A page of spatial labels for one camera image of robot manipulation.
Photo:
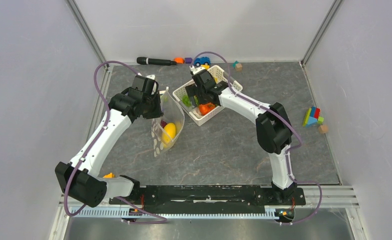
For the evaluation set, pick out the clear dotted zip bag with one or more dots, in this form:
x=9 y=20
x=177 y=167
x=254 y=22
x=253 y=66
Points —
x=172 y=112

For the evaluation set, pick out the yellow toy mango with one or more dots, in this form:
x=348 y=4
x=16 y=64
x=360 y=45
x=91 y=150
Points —
x=169 y=133

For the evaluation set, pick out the orange yellow building block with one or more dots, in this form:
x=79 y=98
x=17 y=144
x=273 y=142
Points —
x=110 y=175

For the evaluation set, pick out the orange toy block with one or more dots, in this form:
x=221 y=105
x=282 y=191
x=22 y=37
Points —
x=179 y=60

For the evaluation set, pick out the blue toy car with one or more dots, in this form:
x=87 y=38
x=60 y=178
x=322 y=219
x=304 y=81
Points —
x=202 y=61

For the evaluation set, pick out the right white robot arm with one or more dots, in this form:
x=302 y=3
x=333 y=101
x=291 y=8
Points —
x=273 y=129

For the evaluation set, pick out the wooden cube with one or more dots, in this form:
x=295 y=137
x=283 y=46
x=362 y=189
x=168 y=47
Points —
x=323 y=129

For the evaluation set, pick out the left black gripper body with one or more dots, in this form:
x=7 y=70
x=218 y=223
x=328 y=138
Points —
x=152 y=108

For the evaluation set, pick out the purple toy onion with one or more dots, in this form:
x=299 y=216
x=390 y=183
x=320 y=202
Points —
x=163 y=123

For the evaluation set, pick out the teal and wood cubes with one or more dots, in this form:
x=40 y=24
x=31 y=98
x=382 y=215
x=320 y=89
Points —
x=237 y=66

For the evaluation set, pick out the orange toy pumpkin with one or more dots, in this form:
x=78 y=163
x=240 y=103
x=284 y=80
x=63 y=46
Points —
x=204 y=109

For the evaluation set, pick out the green toy grapes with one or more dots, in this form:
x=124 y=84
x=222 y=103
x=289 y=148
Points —
x=186 y=101

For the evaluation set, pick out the white toy garlic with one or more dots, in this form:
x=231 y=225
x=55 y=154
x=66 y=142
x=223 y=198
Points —
x=196 y=113

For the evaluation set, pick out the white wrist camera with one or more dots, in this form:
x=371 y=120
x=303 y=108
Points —
x=151 y=78
x=195 y=70

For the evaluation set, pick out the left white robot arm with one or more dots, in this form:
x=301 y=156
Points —
x=79 y=178

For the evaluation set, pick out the black microphone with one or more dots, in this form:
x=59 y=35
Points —
x=151 y=61

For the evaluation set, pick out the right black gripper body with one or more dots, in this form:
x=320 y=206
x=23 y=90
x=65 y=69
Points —
x=192 y=90

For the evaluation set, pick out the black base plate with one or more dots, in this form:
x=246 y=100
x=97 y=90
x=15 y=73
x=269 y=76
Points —
x=210 y=198

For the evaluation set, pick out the colourful building block stack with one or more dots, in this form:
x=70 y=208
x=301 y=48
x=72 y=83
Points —
x=312 y=117

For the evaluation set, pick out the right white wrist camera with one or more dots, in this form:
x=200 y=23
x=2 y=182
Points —
x=195 y=70

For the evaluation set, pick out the white cable duct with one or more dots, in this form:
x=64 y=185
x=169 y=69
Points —
x=125 y=212

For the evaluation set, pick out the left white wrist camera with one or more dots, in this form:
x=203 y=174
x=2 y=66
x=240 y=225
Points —
x=151 y=78

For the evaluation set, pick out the white perforated plastic basket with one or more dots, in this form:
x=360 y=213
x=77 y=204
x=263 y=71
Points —
x=219 y=74

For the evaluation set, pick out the purple toy block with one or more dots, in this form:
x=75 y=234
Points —
x=188 y=60

